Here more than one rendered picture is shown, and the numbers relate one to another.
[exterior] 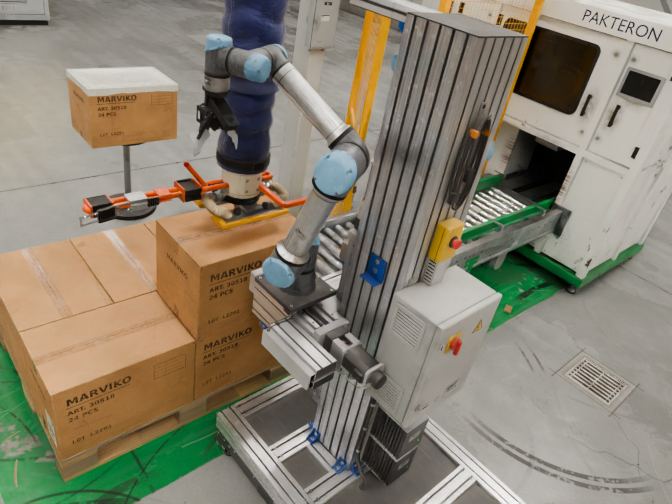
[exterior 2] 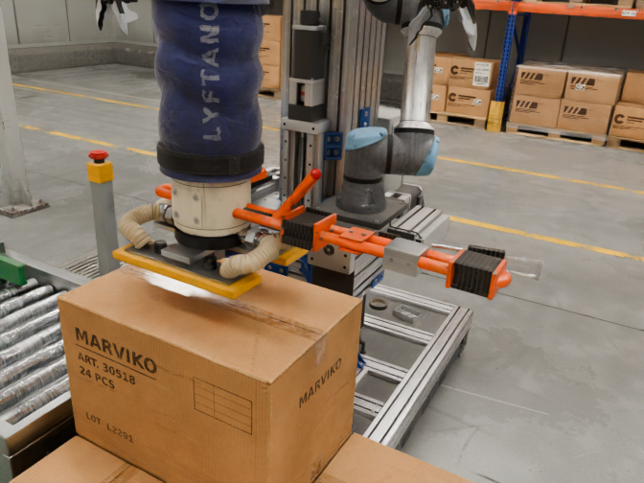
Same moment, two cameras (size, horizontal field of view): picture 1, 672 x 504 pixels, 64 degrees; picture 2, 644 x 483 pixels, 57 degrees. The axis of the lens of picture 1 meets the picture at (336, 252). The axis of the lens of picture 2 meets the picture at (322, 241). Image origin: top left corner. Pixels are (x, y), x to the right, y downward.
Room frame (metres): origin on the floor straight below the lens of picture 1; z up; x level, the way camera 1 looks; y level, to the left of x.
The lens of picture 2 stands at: (2.15, 1.74, 1.63)
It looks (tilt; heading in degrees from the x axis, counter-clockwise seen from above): 23 degrees down; 255
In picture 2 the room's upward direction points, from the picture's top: 3 degrees clockwise
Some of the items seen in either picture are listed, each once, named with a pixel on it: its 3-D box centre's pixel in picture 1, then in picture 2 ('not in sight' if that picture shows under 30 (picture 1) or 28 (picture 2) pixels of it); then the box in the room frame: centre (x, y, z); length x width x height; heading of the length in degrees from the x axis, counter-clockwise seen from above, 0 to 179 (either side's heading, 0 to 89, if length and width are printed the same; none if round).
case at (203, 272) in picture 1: (234, 262); (215, 368); (2.07, 0.46, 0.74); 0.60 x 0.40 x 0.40; 137
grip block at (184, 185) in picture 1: (188, 189); (309, 227); (1.89, 0.64, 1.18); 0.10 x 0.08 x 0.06; 46
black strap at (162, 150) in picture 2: (243, 155); (212, 151); (2.07, 0.46, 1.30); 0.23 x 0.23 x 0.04
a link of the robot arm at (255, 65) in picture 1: (251, 64); not in sight; (1.55, 0.35, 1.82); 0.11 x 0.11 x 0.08; 74
